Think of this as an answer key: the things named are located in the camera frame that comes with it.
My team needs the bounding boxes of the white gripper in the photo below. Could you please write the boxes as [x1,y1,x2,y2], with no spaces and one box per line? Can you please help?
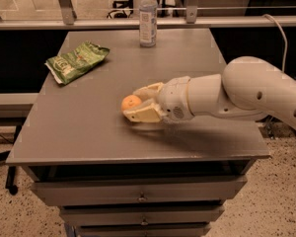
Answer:
[122,76,193,122]

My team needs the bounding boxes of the orange fruit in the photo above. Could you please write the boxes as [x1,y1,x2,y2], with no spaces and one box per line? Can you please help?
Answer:
[121,95,142,111]

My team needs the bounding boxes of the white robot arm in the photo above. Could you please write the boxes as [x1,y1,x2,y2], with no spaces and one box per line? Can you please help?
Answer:
[121,56,296,130]

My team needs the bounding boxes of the green jalapeno chip bag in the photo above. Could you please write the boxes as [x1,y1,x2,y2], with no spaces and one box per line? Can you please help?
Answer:
[45,41,110,85]

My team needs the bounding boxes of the grey drawer cabinet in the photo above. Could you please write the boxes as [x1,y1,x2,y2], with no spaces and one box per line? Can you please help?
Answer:
[5,28,271,237]

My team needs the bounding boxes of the clear plastic water bottle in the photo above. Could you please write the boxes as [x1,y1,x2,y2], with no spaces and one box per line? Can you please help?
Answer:
[139,0,158,47]

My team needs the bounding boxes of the top grey drawer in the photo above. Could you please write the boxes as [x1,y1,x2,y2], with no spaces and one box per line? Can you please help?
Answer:
[32,176,247,206]

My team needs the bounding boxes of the grey drawer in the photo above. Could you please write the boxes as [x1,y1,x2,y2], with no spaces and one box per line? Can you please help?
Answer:
[60,204,224,226]
[77,223,210,237]
[32,176,247,206]

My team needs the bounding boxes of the grey metal railing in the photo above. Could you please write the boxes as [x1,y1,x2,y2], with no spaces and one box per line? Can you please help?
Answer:
[0,0,296,30]

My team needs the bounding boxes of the middle grey drawer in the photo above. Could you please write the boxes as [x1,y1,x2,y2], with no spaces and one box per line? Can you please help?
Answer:
[60,204,224,226]

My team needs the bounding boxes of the bottom grey drawer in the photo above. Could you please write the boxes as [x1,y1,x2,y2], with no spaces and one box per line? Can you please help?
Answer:
[77,223,210,237]

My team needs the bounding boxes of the black chair base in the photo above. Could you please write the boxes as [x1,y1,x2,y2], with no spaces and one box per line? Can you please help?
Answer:
[0,125,22,196]

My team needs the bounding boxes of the white cable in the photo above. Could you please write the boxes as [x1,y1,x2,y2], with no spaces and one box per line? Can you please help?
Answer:
[261,13,289,73]

